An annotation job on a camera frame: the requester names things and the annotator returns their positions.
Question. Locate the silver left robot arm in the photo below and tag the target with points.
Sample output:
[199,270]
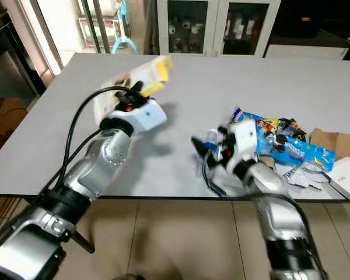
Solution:
[111,154]

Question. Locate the clear plastic bottle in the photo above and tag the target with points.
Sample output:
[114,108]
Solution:
[211,139]

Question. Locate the white glass door cabinet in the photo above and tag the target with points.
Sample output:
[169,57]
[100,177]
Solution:
[216,29]

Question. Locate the white shelf with boxes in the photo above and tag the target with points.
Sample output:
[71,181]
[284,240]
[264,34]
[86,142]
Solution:
[90,29]

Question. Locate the brown cardboard boxes stack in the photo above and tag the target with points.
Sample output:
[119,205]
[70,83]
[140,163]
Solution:
[4,116]

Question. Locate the large blue snack bag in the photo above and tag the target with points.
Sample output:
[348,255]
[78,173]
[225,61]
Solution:
[297,151]

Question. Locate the brown paper bag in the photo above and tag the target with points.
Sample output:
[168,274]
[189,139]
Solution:
[335,143]

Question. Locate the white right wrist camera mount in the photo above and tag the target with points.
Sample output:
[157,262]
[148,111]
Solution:
[246,137]

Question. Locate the white long box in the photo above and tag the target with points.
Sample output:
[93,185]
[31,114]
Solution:
[306,51]

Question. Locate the small blue white packet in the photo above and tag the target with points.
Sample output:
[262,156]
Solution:
[242,115]

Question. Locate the black cabinet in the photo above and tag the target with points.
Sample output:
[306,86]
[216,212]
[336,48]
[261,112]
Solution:
[315,23]

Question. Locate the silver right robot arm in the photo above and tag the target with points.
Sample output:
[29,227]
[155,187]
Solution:
[286,221]

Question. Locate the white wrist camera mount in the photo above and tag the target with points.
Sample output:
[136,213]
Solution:
[149,116]
[246,137]

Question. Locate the dark colourful snack bag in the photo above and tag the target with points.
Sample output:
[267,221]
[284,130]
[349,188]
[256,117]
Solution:
[286,127]

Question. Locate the white printed papers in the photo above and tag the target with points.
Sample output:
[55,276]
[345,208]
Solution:
[344,178]

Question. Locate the yellow white package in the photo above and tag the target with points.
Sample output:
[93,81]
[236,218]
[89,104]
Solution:
[149,73]

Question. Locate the dark side cabinet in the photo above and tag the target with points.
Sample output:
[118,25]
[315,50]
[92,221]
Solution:
[11,64]

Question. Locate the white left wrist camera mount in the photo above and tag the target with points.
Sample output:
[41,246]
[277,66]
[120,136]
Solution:
[149,116]

